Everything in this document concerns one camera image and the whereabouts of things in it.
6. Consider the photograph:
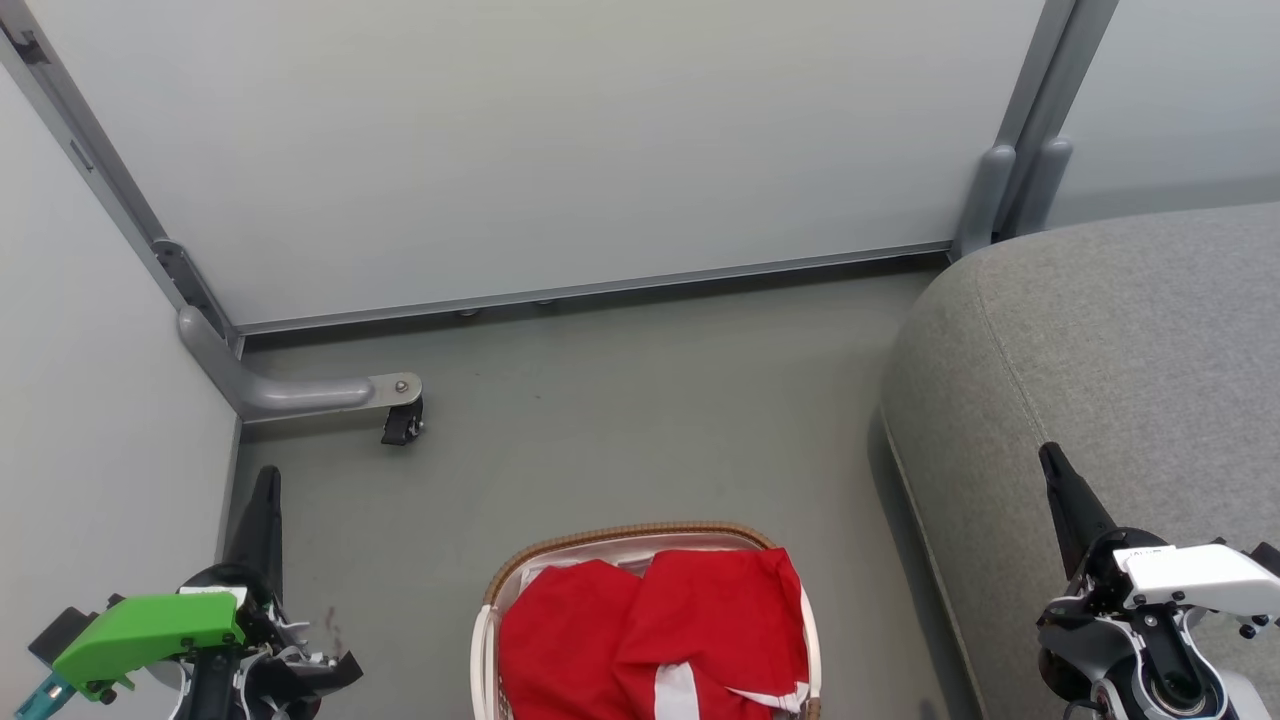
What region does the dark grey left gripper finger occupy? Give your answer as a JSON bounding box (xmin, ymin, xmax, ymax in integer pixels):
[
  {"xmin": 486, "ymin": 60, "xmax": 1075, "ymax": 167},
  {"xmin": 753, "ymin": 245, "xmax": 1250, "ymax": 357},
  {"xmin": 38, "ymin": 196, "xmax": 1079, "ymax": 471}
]
[{"xmin": 222, "ymin": 465, "xmax": 284, "ymax": 593}]

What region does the black caster wheel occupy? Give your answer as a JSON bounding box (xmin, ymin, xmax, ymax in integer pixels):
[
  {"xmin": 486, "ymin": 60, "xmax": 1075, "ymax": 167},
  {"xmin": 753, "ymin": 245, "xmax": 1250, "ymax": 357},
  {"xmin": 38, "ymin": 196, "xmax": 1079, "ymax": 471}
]
[{"xmin": 380, "ymin": 397, "xmax": 427, "ymax": 447}]

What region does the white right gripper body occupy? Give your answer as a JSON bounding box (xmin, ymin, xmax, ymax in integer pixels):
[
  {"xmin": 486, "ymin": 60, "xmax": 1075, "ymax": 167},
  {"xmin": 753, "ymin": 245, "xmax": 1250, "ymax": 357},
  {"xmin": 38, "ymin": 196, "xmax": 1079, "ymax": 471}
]
[{"xmin": 1037, "ymin": 528, "xmax": 1280, "ymax": 720}]

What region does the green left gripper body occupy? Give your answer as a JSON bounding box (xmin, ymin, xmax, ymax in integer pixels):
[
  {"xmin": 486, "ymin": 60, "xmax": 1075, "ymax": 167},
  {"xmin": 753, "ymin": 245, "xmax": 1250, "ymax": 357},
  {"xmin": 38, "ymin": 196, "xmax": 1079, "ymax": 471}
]
[{"xmin": 52, "ymin": 565, "xmax": 363, "ymax": 720}]

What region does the grey fabric sofa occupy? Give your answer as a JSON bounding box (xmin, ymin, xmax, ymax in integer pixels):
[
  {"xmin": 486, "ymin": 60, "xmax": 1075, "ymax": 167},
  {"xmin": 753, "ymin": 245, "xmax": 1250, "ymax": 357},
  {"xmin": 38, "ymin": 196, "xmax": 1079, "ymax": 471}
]
[{"xmin": 880, "ymin": 203, "xmax": 1280, "ymax": 720}]

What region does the grey curved partition foot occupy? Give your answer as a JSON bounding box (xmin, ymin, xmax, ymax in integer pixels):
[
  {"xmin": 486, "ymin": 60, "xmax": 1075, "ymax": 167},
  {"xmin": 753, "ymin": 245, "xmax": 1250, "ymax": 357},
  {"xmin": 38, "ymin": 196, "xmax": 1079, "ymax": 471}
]
[{"xmin": 178, "ymin": 305, "xmax": 424, "ymax": 422}]

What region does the white basket liner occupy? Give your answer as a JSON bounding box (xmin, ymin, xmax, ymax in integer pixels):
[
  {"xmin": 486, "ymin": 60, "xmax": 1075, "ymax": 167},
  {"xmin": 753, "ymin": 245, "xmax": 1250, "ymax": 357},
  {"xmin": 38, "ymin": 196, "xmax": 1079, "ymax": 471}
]
[{"xmin": 505, "ymin": 533, "xmax": 766, "ymax": 581}]

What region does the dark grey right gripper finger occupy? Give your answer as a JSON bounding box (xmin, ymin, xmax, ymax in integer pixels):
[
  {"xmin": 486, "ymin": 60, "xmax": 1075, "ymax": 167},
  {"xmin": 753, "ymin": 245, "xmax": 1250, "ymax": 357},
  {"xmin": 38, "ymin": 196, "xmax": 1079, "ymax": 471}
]
[{"xmin": 1039, "ymin": 442, "xmax": 1117, "ymax": 580}]

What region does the red cloth with white stripe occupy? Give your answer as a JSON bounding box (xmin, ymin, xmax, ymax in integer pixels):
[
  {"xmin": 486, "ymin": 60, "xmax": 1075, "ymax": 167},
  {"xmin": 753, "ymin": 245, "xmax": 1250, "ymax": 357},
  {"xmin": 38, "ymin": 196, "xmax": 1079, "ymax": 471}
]
[{"xmin": 612, "ymin": 547, "xmax": 813, "ymax": 720}]

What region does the white wicker-rimmed laundry basket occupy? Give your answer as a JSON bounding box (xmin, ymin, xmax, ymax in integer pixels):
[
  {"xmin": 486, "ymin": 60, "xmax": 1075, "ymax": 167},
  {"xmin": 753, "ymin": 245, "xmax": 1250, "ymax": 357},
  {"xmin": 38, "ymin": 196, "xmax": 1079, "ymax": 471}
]
[{"xmin": 470, "ymin": 521, "xmax": 823, "ymax": 720}]

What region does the grey partition post with bracket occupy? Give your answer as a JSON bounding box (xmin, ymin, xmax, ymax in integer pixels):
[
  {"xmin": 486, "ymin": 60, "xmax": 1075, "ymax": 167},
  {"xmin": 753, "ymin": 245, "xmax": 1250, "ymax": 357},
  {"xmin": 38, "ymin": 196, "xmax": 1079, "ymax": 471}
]
[{"xmin": 0, "ymin": 0, "xmax": 246, "ymax": 356}]

